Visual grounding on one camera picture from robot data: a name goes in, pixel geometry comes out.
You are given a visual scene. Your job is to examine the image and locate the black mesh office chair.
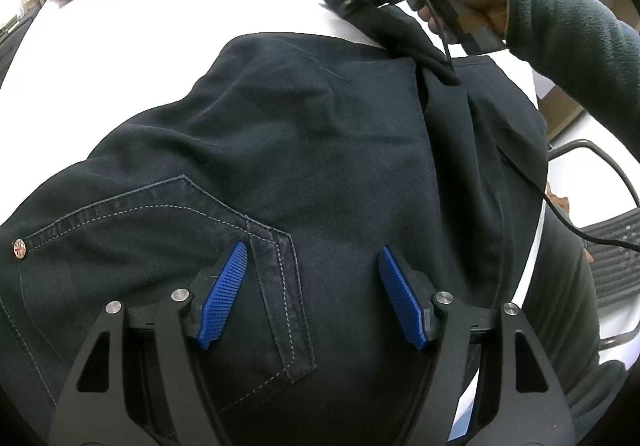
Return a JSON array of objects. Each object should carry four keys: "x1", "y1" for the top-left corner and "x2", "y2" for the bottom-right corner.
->
[{"x1": 548, "y1": 139, "x2": 639, "y2": 352}]

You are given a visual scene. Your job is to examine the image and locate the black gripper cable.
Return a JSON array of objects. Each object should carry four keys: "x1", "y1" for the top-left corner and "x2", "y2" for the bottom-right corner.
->
[{"x1": 380, "y1": 0, "x2": 640, "y2": 255}]

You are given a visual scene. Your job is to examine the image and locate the black denim pants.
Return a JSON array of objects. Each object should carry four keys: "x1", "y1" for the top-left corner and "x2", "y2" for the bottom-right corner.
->
[{"x1": 1, "y1": 8, "x2": 547, "y2": 445}]

